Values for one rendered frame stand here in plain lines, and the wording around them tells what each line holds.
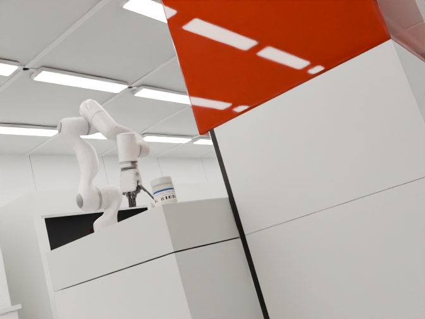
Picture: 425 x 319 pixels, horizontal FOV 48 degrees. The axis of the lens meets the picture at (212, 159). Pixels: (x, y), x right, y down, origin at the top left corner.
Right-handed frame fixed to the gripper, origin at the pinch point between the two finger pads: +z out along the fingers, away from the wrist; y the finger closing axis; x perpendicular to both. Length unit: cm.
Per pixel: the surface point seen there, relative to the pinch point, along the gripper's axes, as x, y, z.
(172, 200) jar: 37, -57, 2
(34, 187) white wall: -200, 385, -40
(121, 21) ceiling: -105, 104, -145
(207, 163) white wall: -576, 391, -71
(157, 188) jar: 40, -54, -3
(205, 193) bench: -426, 286, -11
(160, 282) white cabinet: 45, -56, 26
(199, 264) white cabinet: 35, -64, 22
